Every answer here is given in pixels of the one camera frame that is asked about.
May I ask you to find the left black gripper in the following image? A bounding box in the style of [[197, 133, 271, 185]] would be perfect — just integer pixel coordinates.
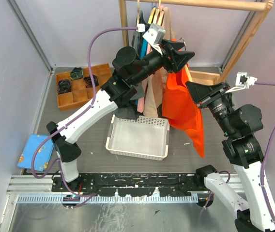
[[132, 39, 196, 86]]

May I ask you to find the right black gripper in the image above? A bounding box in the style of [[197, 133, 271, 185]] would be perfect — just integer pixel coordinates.
[[184, 80, 235, 134]]

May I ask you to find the orange t shirt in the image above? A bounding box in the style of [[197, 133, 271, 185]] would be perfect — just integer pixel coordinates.
[[162, 68, 205, 158]]

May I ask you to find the wooden hanger with metal hook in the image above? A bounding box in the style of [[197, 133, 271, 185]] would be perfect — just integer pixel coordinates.
[[180, 37, 193, 82]]

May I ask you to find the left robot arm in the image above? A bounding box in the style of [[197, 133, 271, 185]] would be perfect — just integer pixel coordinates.
[[46, 39, 195, 191]]

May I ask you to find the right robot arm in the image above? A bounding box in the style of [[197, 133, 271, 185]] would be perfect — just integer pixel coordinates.
[[186, 81, 275, 232]]

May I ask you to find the beige t shirt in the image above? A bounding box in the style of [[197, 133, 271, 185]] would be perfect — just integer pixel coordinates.
[[143, 6, 175, 117]]

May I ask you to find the blue t shirt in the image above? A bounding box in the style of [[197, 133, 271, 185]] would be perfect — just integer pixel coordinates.
[[139, 39, 148, 59]]

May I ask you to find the wooden hanger blue shirt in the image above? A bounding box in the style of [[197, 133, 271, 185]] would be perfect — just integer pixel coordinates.
[[148, 2, 157, 24]]

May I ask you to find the pink t shirt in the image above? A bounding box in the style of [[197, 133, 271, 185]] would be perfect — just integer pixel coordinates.
[[137, 45, 150, 113]]

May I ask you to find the wooden hanger grey shirt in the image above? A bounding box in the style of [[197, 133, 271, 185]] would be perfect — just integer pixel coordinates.
[[136, 0, 141, 28]]

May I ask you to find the grey t shirt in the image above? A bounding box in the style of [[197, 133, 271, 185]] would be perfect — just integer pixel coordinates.
[[115, 11, 150, 120]]

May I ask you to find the white plastic basket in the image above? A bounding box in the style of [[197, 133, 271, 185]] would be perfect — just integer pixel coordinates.
[[106, 115, 170, 161]]

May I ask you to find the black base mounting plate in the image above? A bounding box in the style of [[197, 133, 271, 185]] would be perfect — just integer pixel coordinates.
[[51, 172, 225, 197]]

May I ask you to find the wooden clothes rack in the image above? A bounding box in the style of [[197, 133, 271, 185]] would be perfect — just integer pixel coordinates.
[[118, 0, 275, 87]]

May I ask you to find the rolled dark sock top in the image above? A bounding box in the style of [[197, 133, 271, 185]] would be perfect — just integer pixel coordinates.
[[70, 67, 83, 80]]

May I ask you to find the brown wooden compartment tray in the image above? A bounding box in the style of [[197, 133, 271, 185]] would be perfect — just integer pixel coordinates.
[[56, 63, 112, 111]]

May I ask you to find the rolled black sock left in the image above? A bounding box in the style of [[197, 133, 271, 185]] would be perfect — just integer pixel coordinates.
[[57, 79, 72, 94]]

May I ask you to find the blue patterned cloth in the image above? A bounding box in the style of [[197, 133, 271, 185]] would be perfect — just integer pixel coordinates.
[[16, 133, 55, 173]]

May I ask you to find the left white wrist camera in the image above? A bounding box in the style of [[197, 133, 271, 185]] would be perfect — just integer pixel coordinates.
[[137, 23, 166, 55]]

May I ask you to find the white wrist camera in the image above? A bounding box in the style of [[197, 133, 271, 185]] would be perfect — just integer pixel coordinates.
[[137, 23, 166, 55], [225, 72, 258, 93]]

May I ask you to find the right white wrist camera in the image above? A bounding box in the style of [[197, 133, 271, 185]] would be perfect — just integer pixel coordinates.
[[225, 72, 258, 93]]

